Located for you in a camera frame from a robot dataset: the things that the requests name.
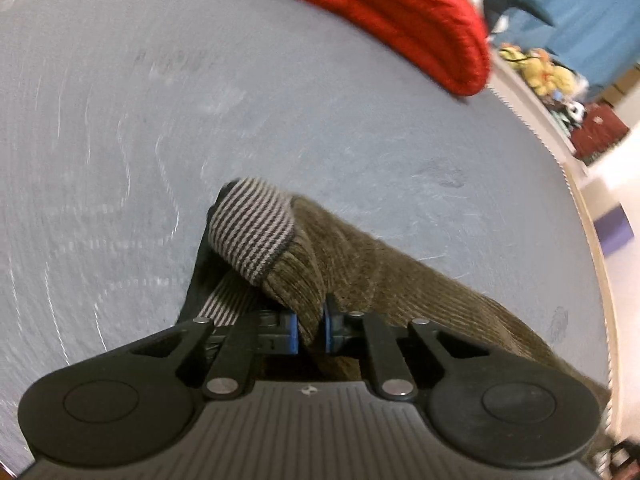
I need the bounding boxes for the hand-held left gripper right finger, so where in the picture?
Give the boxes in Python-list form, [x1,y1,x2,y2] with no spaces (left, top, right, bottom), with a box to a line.
[324,302,493,402]

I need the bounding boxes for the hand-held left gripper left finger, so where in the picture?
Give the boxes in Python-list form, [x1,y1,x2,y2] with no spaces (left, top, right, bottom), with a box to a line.
[127,310,301,401]

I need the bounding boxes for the olive corduroy pants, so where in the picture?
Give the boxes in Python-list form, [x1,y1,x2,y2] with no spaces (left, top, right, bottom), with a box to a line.
[175,177,616,466]

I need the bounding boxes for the grey-blue quilted mattress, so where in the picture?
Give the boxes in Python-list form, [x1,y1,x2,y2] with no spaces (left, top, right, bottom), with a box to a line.
[0,0,613,478]

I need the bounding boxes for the purple box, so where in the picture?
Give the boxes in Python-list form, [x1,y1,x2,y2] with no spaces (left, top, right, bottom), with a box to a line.
[595,205,637,256]

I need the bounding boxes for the red folded quilt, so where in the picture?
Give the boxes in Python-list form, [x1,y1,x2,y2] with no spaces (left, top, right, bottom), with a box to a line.
[291,0,492,97]

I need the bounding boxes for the panda plush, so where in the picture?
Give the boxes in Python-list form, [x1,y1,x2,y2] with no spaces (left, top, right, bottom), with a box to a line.
[564,100,589,127]

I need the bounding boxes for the yellow bear plush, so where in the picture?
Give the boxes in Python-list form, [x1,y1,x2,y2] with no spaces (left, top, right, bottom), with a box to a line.
[499,44,551,80]

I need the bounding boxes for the dark red cushion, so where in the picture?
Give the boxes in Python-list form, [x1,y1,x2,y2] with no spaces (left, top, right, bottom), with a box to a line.
[570,102,631,162]

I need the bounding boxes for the yellow duck plush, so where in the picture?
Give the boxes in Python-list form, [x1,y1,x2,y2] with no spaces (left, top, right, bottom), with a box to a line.
[534,64,577,97]

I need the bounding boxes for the blue curtain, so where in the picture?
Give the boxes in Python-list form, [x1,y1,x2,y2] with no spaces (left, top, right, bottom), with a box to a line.
[480,0,640,105]

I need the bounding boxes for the wooden bed frame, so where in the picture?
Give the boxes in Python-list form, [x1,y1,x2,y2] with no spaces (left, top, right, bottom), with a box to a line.
[564,160,623,411]

